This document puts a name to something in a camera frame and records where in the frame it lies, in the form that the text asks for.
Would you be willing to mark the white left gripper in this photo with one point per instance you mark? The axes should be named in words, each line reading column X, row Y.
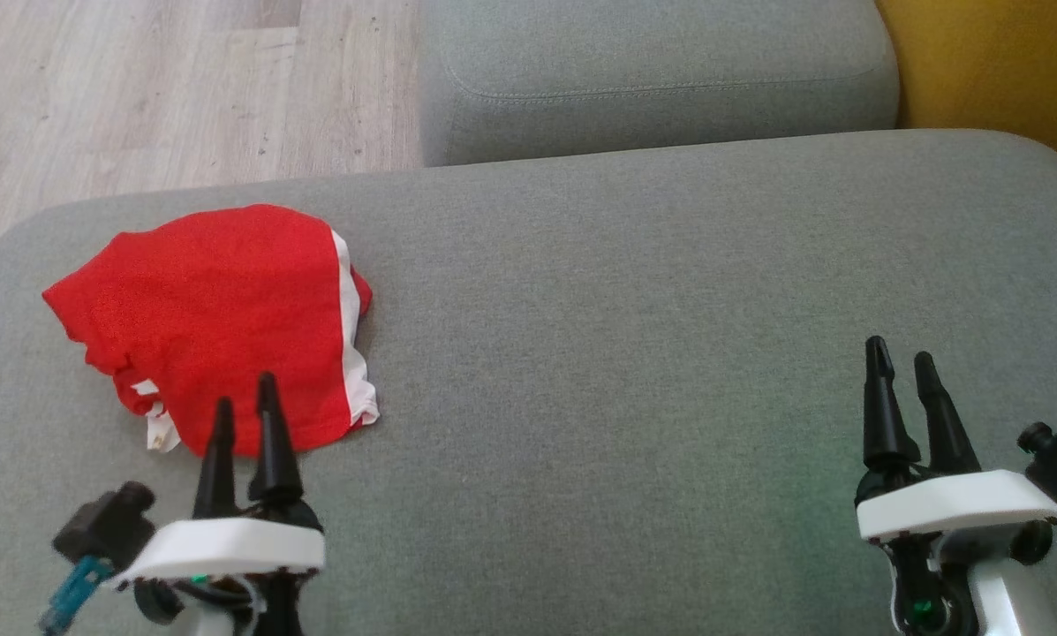
column 228, row 548

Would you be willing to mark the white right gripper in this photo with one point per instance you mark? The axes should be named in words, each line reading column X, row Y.
column 952, row 503

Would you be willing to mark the red basketball shorts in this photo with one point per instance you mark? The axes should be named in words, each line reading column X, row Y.
column 219, row 300

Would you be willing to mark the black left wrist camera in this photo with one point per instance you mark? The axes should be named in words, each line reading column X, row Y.
column 104, row 526

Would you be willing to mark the small grey sofa cushion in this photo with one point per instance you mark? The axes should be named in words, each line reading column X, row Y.
column 652, row 79

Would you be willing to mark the large grey sofa seat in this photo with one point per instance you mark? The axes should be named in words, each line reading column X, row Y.
column 625, row 353

